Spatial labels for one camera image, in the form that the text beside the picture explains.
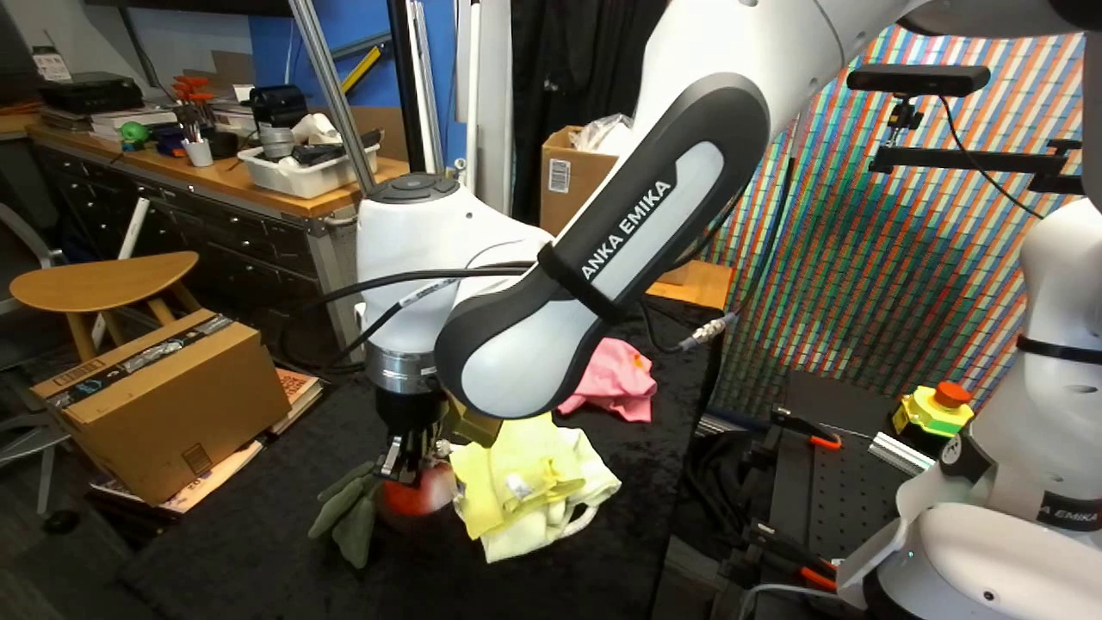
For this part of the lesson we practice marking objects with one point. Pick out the cardboard box with black tape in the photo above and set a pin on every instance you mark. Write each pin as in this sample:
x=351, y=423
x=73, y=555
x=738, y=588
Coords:
x=173, y=414

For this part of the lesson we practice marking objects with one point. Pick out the white cup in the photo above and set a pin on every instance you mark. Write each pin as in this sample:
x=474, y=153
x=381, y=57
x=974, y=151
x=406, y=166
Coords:
x=198, y=153

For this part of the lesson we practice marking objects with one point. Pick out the pink cloth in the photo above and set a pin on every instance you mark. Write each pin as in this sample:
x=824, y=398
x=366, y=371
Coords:
x=614, y=384

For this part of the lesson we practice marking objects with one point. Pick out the olive brown wrist camera box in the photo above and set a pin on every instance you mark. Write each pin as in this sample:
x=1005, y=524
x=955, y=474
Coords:
x=468, y=425

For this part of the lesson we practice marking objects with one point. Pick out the wooden board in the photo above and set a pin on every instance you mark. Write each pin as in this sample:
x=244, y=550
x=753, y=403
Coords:
x=693, y=283

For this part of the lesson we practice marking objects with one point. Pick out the olive green cloth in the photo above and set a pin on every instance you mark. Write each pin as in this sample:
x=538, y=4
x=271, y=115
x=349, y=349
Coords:
x=349, y=517

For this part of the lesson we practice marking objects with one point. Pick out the clear plastic bag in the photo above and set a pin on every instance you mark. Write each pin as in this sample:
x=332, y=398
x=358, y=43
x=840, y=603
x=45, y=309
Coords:
x=598, y=131

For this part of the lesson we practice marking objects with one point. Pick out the black vertical pole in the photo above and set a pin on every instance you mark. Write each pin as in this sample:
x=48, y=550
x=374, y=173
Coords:
x=406, y=80

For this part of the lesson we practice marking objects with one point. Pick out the wooden workbench with drawers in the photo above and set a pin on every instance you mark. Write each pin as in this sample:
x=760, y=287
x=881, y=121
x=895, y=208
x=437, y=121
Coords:
x=227, y=230

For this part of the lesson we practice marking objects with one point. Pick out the white cloth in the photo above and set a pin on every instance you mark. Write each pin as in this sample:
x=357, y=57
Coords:
x=589, y=477

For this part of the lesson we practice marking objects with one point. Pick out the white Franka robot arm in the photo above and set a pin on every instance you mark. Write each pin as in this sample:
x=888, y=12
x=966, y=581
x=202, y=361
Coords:
x=640, y=217

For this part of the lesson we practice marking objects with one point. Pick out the black-capped white device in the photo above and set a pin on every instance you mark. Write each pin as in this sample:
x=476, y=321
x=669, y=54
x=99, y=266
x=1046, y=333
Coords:
x=276, y=109

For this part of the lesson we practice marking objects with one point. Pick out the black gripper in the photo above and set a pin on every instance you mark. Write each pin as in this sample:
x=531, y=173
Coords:
x=410, y=425

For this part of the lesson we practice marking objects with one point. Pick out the orange desk item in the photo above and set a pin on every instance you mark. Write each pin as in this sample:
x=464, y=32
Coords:
x=193, y=89

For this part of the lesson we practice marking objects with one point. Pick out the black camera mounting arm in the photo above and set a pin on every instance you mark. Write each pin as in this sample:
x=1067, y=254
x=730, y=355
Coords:
x=974, y=160

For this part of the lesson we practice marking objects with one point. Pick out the white plastic bin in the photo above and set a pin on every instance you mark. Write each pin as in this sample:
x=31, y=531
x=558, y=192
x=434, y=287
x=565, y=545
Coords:
x=304, y=173

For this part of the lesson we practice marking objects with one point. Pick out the black stereo camera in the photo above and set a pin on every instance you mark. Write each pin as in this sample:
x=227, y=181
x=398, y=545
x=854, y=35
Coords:
x=916, y=80

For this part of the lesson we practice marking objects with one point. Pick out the white frame pole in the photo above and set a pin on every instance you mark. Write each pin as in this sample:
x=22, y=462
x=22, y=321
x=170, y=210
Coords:
x=442, y=80

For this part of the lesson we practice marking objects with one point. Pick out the silver aluminium extrusion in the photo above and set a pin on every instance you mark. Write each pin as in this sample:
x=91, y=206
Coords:
x=900, y=452

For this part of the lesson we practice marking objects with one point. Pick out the black table cover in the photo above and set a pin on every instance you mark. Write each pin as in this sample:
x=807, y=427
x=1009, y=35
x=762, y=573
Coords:
x=227, y=563

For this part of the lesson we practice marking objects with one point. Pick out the black curtain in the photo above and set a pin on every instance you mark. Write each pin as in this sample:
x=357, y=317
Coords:
x=572, y=57

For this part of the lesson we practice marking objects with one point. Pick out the silver metal tripod pole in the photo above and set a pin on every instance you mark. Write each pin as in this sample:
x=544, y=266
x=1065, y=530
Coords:
x=332, y=92

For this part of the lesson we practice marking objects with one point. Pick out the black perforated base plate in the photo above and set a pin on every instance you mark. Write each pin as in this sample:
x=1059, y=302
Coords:
x=838, y=504

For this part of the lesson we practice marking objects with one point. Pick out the small green item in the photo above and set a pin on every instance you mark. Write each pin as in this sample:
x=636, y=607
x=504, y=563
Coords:
x=135, y=131

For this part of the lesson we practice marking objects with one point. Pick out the cardboard box with white label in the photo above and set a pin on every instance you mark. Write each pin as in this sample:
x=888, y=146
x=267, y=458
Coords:
x=569, y=173

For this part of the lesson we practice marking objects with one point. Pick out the blue board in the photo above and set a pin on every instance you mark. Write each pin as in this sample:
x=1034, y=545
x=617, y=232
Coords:
x=288, y=46

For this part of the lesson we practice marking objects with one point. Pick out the yellow red emergency stop button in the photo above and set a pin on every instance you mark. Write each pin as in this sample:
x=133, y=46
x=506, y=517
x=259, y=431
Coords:
x=934, y=410

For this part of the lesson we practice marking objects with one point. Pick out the black printer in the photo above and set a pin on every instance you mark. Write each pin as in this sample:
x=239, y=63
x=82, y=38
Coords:
x=91, y=92

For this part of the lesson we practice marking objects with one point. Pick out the gray office chair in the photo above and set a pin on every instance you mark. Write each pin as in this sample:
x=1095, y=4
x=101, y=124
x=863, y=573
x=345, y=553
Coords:
x=22, y=347

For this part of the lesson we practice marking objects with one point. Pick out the wooden stool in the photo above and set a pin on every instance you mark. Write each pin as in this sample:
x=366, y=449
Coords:
x=104, y=280

